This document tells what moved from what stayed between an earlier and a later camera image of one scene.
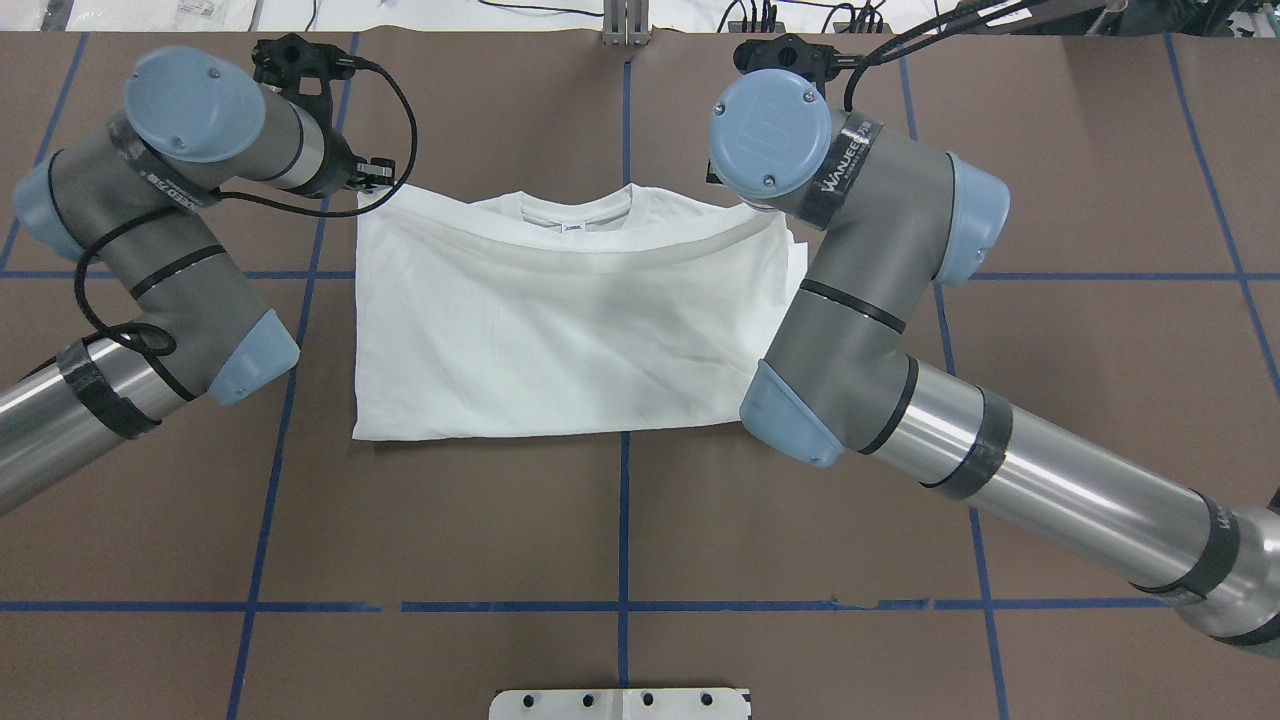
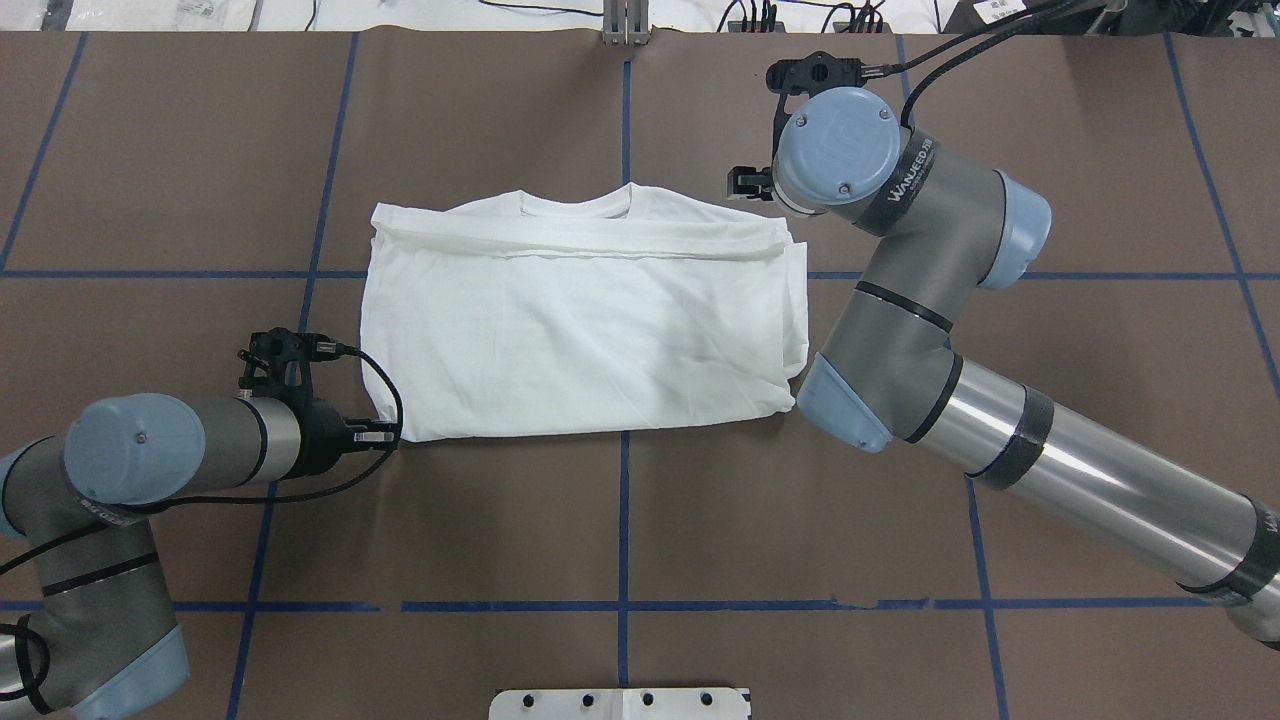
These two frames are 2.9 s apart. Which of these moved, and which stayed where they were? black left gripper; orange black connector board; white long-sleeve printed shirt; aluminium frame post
Moved: black left gripper
Stayed: aluminium frame post; white long-sleeve printed shirt; orange black connector board
